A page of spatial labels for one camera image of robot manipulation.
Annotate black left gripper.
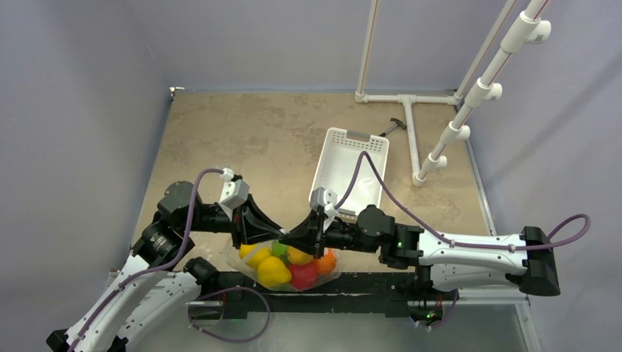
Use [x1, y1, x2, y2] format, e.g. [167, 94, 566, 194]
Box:
[183, 192, 285, 248]

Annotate green ridged squash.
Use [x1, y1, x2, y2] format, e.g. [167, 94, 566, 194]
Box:
[271, 241, 289, 259]

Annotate orange fruit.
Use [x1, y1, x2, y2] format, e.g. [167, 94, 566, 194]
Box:
[312, 248, 337, 275]

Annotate yellow mango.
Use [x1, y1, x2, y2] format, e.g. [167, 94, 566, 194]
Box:
[238, 244, 272, 271]

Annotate red apple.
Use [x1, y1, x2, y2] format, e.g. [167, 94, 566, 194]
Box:
[288, 262, 318, 290]

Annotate clear zip top bag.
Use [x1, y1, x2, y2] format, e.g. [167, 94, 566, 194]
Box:
[224, 240, 342, 292]

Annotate yellow bell pepper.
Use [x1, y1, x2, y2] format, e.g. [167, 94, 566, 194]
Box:
[257, 256, 291, 287]

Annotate white plastic basket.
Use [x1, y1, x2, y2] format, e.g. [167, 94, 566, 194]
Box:
[311, 128, 389, 216]

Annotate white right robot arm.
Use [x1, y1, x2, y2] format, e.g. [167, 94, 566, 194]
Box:
[279, 205, 560, 298]

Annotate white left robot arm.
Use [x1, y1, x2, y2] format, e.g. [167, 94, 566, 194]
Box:
[46, 175, 284, 351]

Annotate black hammer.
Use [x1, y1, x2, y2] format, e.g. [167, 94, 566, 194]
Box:
[379, 118, 407, 137]

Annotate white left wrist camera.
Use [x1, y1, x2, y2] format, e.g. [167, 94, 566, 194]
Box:
[219, 168, 249, 210]

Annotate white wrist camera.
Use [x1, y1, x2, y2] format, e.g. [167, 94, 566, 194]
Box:
[310, 187, 338, 218]
[219, 168, 249, 210]

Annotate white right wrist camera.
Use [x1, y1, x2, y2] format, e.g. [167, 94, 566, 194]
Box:
[310, 187, 338, 218]

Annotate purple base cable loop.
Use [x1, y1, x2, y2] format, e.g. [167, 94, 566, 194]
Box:
[187, 285, 271, 345]

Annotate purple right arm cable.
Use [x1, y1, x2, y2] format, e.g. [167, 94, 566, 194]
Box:
[335, 151, 593, 251]

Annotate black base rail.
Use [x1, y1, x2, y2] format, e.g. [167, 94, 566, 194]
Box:
[104, 270, 530, 322]

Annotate white pvc pipe frame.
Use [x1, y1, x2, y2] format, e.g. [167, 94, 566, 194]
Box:
[354, 0, 552, 186]

